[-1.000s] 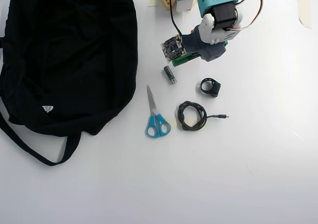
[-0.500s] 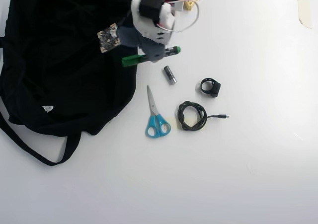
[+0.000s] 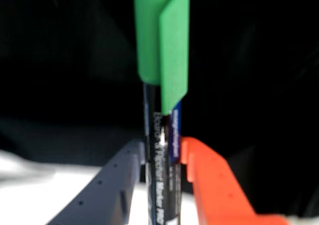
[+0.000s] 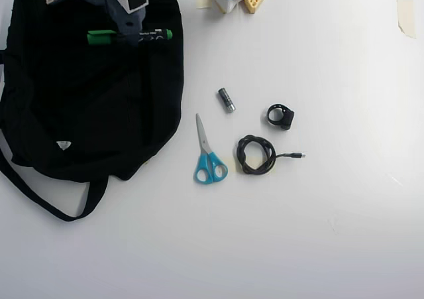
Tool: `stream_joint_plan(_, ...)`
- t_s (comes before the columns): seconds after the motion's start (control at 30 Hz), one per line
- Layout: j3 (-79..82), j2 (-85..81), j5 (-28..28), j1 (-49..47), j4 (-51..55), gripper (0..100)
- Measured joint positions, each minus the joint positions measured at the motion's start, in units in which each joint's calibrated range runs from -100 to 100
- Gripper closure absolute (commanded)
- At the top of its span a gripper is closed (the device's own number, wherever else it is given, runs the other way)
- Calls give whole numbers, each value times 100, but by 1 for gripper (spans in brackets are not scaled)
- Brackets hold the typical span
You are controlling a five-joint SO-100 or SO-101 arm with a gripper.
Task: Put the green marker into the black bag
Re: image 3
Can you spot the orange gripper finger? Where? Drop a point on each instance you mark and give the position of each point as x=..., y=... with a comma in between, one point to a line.
x=216, y=190

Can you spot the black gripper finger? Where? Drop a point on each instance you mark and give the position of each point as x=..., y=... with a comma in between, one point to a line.
x=104, y=192

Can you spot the green capped black marker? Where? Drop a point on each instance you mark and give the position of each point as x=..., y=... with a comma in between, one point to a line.
x=162, y=60

